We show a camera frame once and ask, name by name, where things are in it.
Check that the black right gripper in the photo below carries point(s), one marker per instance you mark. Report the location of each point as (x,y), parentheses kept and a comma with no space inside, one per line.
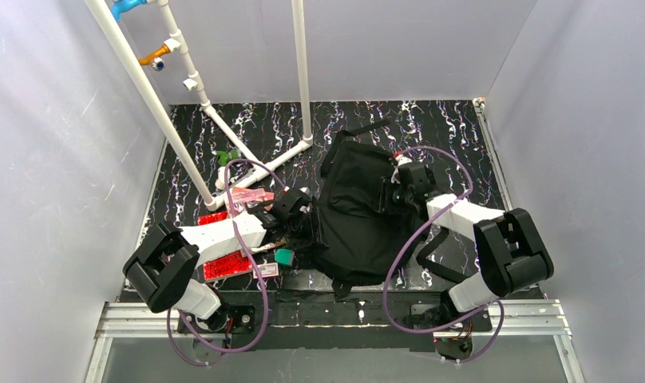
(385,195)

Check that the blue pipe valve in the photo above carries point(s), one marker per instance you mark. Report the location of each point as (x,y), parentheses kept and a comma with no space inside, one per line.
(123,6)

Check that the green pipe valve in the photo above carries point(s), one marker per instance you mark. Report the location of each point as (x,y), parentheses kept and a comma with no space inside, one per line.
(224,157)

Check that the red patterned book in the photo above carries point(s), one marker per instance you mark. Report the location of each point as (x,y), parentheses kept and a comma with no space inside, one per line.
(228,266)

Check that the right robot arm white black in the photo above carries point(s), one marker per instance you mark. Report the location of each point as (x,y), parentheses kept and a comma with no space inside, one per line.
(510,250)

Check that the black mounting base plate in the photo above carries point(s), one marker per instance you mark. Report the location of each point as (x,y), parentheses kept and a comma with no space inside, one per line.
(313,319)

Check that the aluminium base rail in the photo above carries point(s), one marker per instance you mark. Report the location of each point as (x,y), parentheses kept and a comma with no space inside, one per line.
(515,317)

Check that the brown illustrated book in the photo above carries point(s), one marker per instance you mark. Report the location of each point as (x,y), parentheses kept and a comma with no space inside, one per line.
(268,246)

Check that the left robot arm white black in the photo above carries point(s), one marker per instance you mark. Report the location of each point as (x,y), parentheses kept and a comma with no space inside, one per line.
(162,268)

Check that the orange pipe valve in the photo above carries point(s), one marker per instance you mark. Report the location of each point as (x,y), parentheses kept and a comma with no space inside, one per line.
(155,59)

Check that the white red card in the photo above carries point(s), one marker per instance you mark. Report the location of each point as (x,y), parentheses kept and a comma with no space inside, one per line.
(269,270)

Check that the teal eraser block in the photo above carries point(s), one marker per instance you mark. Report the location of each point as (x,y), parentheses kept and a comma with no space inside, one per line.
(284,256)

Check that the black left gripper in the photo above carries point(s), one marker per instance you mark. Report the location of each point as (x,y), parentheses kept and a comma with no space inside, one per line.
(306,222)

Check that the black student backpack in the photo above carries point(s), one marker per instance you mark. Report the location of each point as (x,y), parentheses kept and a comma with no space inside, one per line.
(355,244)

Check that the pink comic book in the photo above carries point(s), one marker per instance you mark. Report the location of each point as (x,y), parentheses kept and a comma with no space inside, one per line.
(243,197)

